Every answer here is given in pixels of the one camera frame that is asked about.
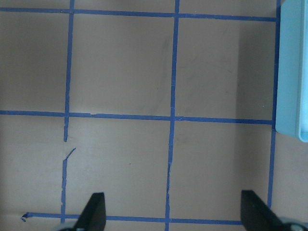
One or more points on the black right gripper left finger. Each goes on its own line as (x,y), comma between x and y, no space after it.
(93,216)

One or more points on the teal plastic storage bin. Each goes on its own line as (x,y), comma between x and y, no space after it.
(292,89)

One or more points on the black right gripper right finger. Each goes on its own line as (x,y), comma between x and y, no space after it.
(255,214)

